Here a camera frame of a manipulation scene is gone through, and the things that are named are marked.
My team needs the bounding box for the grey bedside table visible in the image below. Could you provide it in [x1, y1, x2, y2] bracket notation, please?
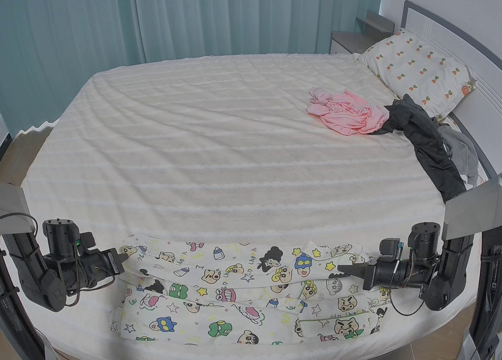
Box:
[330, 10, 394, 55]

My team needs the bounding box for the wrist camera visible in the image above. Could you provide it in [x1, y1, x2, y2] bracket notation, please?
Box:
[76, 232, 97, 251]
[380, 238, 404, 261]

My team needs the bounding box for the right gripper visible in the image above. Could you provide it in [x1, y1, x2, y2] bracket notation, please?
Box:
[363, 260, 412, 291]

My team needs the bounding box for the blue-green curtain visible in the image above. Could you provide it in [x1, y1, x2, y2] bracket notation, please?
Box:
[0, 0, 385, 137]

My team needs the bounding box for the bed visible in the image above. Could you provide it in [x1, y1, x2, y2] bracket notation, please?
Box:
[0, 0, 502, 356]

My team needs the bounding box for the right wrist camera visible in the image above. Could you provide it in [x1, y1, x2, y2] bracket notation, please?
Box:
[380, 238, 404, 261]

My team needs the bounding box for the white printed pyjama top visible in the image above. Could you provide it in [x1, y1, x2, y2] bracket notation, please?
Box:
[110, 233, 393, 345]

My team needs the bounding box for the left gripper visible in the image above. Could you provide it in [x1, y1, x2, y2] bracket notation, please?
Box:
[80, 248, 126, 287]

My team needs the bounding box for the pink garment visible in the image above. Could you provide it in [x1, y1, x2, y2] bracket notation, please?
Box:
[306, 87, 390, 136]

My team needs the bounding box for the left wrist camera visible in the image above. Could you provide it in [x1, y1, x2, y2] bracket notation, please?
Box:
[76, 232, 97, 251]

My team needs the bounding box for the black garment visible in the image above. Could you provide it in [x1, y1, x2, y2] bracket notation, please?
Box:
[370, 94, 467, 204]

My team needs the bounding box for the black cable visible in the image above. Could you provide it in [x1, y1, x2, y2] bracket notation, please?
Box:
[0, 212, 39, 237]
[389, 296, 426, 317]

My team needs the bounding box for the grey garment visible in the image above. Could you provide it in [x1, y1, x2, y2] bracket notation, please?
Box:
[437, 124, 480, 188]

